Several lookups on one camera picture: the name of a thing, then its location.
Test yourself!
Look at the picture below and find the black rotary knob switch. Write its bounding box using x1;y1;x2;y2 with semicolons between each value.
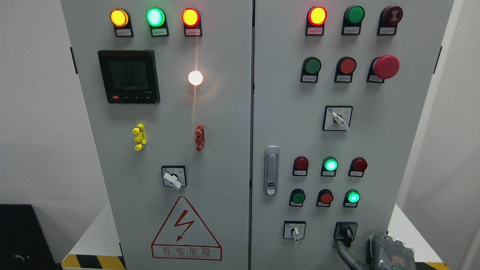
334;222;358;248

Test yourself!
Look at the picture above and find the grey electrical cabinet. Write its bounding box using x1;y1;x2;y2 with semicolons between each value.
61;0;454;270

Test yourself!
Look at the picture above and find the red terminal connector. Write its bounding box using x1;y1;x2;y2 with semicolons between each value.
194;124;205;152

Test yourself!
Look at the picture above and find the dark red indicator left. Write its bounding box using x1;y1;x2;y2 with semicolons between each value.
292;156;309;176

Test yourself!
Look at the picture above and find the dark red indicator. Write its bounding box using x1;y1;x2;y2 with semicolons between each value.
348;157;368;177
292;156;309;176

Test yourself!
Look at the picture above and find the white indicator light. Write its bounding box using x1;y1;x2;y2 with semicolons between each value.
187;70;204;87

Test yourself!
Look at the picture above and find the green push button lower row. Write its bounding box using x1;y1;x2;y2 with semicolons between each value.
289;189;306;207

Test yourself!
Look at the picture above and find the lit green indicator middle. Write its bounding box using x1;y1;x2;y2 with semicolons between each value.
321;157;338;177

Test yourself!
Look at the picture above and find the green push button second row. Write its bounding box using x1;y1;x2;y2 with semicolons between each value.
300;57;322;83

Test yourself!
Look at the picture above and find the yellow terminal connector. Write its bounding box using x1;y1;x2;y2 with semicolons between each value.
132;123;146;151

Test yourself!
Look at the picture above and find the red push button lower row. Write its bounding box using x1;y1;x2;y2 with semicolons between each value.
316;189;334;207

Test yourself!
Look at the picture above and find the red electric hazard warning sticker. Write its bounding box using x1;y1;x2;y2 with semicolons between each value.
151;196;222;260

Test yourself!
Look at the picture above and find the dark red indicator right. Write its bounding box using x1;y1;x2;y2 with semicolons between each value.
348;157;368;177

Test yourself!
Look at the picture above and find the black digital power meter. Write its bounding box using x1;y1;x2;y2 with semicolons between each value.
98;50;160;104

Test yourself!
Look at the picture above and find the red push button second row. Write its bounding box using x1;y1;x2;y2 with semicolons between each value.
334;56;357;83

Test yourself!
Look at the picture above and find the lit green button lower row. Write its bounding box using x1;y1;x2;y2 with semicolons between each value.
343;189;361;207

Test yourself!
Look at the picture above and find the red-orange indicator light top left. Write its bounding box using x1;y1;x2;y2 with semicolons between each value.
181;7;202;36

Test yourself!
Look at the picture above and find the red lit indicator right door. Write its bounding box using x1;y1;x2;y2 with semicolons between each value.
305;6;327;36

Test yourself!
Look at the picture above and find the green indicator light top left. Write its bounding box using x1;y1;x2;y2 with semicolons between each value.
146;7;169;37

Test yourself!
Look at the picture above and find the red emergency stop mushroom button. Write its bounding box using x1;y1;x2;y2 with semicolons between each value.
366;54;401;83

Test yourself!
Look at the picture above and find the green push button top right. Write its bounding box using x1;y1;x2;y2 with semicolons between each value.
341;5;365;35

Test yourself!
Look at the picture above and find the yellow indicator light top left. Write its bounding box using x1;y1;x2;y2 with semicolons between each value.
110;8;134;37

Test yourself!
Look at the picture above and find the dark red buzzer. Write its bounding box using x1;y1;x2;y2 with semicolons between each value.
377;6;403;36

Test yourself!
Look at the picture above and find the black box lower left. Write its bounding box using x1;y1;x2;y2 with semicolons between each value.
0;204;57;270

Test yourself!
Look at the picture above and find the silver door lock handle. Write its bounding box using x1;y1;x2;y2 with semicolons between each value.
264;145;280;195

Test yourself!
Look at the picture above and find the white selector switch left door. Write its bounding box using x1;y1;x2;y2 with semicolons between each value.
161;165;187;190

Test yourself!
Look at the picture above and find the white selector switch upper right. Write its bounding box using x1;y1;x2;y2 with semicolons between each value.
322;105;353;131

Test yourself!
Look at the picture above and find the white selector switch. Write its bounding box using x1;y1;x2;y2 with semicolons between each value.
283;220;306;242
322;105;353;131

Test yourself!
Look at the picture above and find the white selector switch lower right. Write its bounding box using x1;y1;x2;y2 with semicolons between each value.
283;220;306;242

